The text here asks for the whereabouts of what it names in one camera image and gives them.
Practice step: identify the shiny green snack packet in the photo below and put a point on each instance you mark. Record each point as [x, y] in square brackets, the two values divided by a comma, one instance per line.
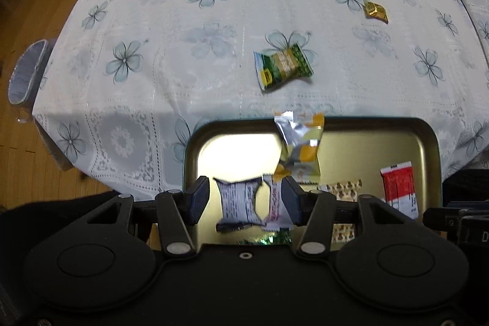
[267, 240]

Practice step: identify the gold candy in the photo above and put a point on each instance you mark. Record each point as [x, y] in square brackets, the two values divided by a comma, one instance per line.
[376, 12]

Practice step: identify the silver yellow snack packet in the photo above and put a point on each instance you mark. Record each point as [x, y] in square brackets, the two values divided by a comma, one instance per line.
[300, 142]

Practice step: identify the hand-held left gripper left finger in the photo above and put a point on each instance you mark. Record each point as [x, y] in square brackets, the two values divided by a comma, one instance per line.
[198, 200]

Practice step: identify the white floral tablecloth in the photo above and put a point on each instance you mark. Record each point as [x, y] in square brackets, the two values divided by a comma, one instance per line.
[191, 81]

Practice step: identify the grey waste bin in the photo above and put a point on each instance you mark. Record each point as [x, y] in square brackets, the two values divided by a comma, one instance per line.
[26, 74]

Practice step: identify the blue white snack packet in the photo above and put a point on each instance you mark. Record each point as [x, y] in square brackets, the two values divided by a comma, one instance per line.
[238, 202]

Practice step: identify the pale grey snack packet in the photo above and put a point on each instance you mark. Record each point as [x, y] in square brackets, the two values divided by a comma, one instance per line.
[276, 209]

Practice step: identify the person's dark clothing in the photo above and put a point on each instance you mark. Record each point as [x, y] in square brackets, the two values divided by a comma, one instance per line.
[57, 205]

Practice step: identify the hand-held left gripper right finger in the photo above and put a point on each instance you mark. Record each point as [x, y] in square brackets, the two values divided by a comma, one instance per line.
[290, 198]

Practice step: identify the red white snack packet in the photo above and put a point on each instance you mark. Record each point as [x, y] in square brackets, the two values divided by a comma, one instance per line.
[399, 184]

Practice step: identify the brown heart print snack packet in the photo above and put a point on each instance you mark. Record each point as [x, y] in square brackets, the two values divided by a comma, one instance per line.
[344, 190]

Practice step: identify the gold metal tray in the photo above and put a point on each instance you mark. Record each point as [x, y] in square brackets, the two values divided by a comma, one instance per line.
[363, 146]

